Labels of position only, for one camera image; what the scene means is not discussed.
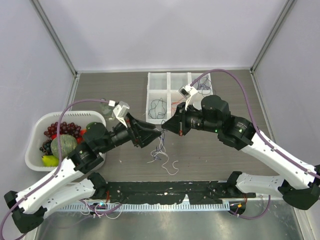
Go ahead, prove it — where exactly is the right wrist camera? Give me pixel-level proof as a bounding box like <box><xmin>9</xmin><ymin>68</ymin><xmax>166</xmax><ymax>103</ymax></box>
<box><xmin>178</xmin><ymin>84</ymin><xmax>198</xmax><ymax>110</ymax></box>

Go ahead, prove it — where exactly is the clear plastic bottle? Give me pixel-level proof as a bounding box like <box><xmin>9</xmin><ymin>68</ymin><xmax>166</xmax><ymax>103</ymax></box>
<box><xmin>100</xmin><ymin>98</ymin><xmax>116</xmax><ymax>122</ymax></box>

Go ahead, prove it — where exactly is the white slotted cable duct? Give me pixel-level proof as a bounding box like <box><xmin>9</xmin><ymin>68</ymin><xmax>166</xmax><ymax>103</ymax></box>
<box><xmin>58</xmin><ymin>201</ymin><xmax>230</xmax><ymax>213</ymax></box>

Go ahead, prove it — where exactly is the white six-compartment organizer tray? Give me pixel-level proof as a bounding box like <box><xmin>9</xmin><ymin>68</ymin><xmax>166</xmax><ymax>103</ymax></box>
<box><xmin>145</xmin><ymin>72</ymin><xmax>202</xmax><ymax>125</ymax></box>

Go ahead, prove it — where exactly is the dark grape bunch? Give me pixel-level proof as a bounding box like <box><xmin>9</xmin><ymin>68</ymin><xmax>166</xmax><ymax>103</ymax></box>
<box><xmin>39</xmin><ymin>140</ymin><xmax>52</xmax><ymax>156</ymax></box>

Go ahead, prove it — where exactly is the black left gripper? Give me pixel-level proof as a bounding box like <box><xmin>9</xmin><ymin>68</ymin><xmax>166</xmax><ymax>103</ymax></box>
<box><xmin>98</xmin><ymin>111</ymin><xmax>161</xmax><ymax>154</ymax></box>

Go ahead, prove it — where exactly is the green melon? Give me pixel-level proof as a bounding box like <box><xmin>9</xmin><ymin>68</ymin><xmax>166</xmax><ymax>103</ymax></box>
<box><xmin>50</xmin><ymin>134</ymin><xmax>78</xmax><ymax>159</ymax></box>

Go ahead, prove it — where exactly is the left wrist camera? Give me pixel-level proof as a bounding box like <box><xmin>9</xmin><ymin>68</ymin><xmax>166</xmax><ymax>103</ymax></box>
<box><xmin>108</xmin><ymin>100</ymin><xmax>130</xmax><ymax>128</ymax></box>

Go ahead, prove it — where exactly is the red grape bunch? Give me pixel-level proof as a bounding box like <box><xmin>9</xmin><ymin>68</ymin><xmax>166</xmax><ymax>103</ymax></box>
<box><xmin>43</xmin><ymin>121</ymin><xmax>82</xmax><ymax>138</ymax></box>

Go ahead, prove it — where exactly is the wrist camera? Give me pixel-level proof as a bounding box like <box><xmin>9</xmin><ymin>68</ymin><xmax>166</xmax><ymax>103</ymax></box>
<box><xmin>178</xmin><ymin>84</ymin><xmax>198</xmax><ymax>110</ymax></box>
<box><xmin>108</xmin><ymin>100</ymin><xmax>130</xmax><ymax>128</ymax></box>

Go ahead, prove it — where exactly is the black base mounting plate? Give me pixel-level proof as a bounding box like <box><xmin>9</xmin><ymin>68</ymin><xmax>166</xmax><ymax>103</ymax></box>
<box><xmin>88</xmin><ymin>181</ymin><xmax>256</xmax><ymax>205</ymax></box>

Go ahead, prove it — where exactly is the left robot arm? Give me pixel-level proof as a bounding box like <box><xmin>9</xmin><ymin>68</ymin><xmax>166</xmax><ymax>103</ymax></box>
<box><xmin>4</xmin><ymin>113</ymin><xmax>161</xmax><ymax>234</ymax></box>

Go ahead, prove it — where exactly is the black cable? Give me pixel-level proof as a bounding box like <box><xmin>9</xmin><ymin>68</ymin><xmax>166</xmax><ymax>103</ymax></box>
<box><xmin>148</xmin><ymin>97</ymin><xmax>167</xmax><ymax>120</ymax></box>

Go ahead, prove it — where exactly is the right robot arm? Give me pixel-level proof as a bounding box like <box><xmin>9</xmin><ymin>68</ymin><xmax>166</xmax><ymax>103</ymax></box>
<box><xmin>161</xmin><ymin>95</ymin><xmax>320</xmax><ymax>210</ymax></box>

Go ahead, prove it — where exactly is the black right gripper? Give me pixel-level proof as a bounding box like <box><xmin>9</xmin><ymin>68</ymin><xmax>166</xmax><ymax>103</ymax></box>
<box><xmin>162</xmin><ymin>101</ymin><xmax>221</xmax><ymax>136</ymax></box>

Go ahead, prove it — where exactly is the yellow pear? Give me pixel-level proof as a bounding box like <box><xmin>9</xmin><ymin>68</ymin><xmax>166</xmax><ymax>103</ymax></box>
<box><xmin>41</xmin><ymin>155</ymin><xmax>59</xmax><ymax>167</ymax></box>

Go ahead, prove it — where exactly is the green lime fruit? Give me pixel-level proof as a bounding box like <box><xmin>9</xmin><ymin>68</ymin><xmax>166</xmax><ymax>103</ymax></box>
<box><xmin>86</xmin><ymin>122</ymin><xmax>99</xmax><ymax>131</ymax></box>

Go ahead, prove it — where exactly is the white plastic fruit basket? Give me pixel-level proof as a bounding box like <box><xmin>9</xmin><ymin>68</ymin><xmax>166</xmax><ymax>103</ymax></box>
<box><xmin>25</xmin><ymin>110</ymin><xmax>106</xmax><ymax>172</ymax></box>

